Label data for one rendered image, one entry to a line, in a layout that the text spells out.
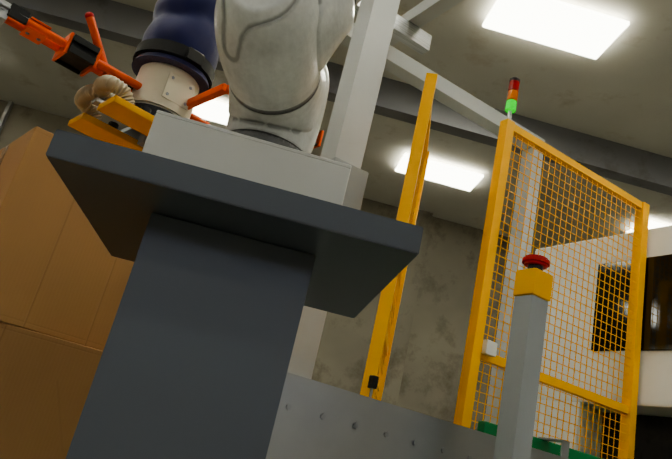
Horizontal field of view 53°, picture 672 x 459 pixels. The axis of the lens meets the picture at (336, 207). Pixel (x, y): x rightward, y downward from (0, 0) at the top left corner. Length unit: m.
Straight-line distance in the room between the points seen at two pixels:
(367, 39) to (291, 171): 2.64
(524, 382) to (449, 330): 9.77
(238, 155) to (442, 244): 10.83
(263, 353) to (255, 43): 0.43
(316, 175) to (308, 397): 0.68
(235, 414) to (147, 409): 0.12
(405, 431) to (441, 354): 9.68
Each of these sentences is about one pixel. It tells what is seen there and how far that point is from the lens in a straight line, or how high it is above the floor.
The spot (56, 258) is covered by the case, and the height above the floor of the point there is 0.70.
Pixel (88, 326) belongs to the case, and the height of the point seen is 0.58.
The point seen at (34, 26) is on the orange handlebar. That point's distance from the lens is 1.81.
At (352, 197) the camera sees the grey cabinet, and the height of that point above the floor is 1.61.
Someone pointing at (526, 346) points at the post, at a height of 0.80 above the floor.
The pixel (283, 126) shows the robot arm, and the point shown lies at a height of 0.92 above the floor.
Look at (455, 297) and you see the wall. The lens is 11.60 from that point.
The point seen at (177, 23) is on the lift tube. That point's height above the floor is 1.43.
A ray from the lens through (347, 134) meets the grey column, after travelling 3.32.
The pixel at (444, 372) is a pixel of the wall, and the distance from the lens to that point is 11.34.
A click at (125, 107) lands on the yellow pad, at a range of 1.71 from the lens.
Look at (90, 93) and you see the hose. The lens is 1.85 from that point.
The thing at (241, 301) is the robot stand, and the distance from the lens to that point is 0.97.
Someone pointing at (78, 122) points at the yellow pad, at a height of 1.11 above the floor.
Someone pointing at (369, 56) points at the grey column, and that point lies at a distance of 3.56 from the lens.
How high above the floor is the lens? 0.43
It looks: 21 degrees up
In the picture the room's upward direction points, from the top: 14 degrees clockwise
